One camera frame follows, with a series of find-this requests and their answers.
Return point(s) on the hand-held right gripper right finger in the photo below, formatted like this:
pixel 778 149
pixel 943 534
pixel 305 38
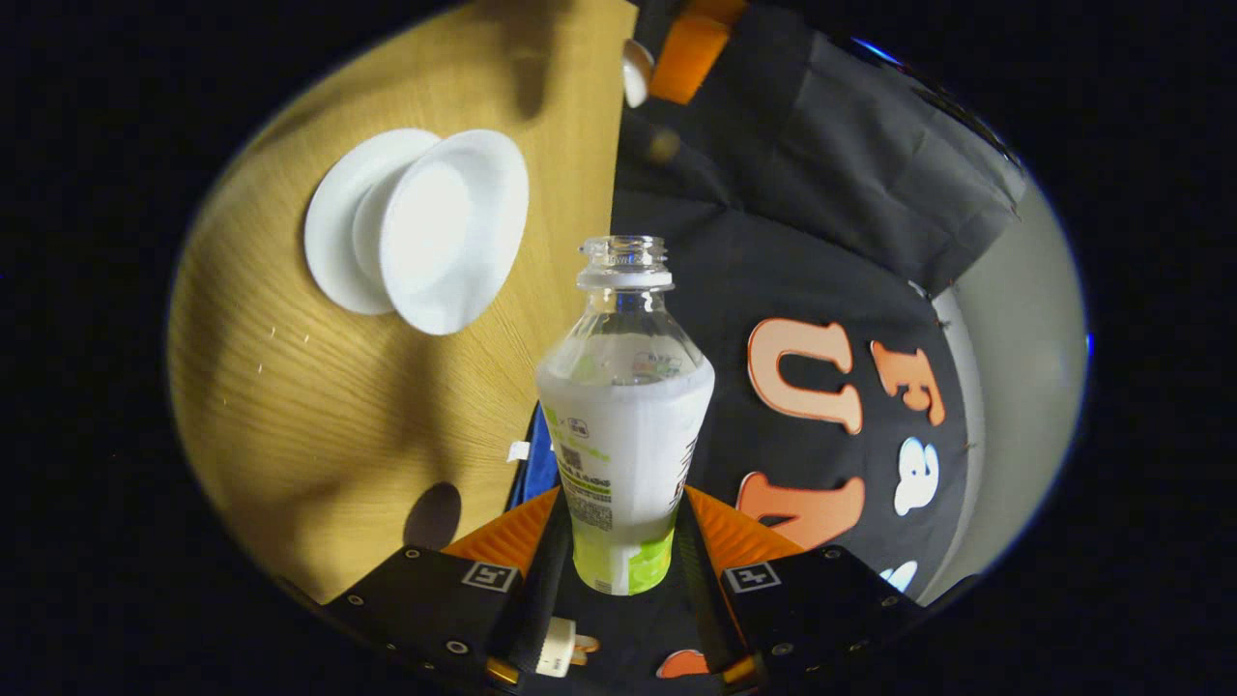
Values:
pixel 705 590

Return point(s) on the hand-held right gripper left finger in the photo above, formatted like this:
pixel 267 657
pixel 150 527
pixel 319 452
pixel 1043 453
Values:
pixel 536 590

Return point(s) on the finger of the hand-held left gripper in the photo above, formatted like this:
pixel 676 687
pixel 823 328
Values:
pixel 720 10
pixel 688 60

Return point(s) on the dark round coaster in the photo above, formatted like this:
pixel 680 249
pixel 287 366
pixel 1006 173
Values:
pixel 435 517

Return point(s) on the clear water bottle white label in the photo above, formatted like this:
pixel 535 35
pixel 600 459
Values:
pixel 623 454

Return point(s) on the white teacup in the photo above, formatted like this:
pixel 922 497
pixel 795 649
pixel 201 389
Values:
pixel 445 232

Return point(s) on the white toaster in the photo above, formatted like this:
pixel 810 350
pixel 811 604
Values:
pixel 556 648

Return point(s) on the blue towel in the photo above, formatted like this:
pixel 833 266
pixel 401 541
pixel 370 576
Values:
pixel 541 464

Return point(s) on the black backdrop cloth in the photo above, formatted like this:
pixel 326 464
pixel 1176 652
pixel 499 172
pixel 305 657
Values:
pixel 802 222

